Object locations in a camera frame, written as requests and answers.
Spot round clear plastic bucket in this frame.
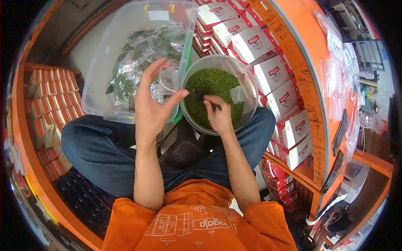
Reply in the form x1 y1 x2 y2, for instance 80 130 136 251
180 54 260 136

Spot black smartphone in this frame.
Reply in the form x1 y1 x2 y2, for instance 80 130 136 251
331 108 349 157
320 150 345 195

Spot bundle of hanging clear bags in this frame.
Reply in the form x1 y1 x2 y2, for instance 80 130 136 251
315 11 362 164

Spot person's right hand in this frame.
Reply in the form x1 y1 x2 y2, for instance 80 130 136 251
202 95 235 136

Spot person's left index finger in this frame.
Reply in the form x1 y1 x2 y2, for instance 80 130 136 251
147 57 172 95

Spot stack of red boxes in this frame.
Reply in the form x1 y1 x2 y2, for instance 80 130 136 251
261 158 299 214

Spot stack of small red-white cartons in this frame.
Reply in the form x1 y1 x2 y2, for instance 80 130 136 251
26 67 86 183

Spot small black scoop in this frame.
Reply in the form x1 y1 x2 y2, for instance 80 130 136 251
195 91 222 112

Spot stack of dark boxes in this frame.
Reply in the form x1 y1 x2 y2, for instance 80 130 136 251
53 168 117 239

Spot stack of white red cartons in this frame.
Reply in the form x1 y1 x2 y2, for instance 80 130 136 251
192 0 313 171

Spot person's left hand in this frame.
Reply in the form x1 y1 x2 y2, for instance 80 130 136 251
134 57 190 138

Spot pile of filled leaf bags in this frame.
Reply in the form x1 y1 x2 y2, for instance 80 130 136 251
105 26 187 111

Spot large clear storage box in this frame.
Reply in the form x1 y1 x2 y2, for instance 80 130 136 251
81 0 199 125

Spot orange wooden shelf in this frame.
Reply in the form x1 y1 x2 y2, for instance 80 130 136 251
11 61 105 251

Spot orange wooden counter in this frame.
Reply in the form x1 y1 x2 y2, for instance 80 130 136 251
248 0 394 250

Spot person's body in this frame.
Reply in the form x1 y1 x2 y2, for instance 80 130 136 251
102 179 299 251

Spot person's legs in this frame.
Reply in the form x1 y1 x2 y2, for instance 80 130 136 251
61 107 277 200

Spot person's left thumb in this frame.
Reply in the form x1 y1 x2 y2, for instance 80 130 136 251
164 89 190 116

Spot black woven stool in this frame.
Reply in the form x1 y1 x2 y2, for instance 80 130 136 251
158 119 221 172

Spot green dried tea leaves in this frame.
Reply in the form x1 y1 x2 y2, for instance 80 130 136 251
184 68 245 130

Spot empty clear zip bag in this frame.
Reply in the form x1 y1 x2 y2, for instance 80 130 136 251
229 85 246 105

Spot white receipt printer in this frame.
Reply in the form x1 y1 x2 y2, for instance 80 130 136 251
339 160 371 204

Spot person's left fingers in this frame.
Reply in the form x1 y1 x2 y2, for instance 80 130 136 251
136 67 149 98

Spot small clear plastic bag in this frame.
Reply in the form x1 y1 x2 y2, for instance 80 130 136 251
158 67 182 95

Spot person's right fingers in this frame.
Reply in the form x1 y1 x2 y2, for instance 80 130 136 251
202 95 224 113

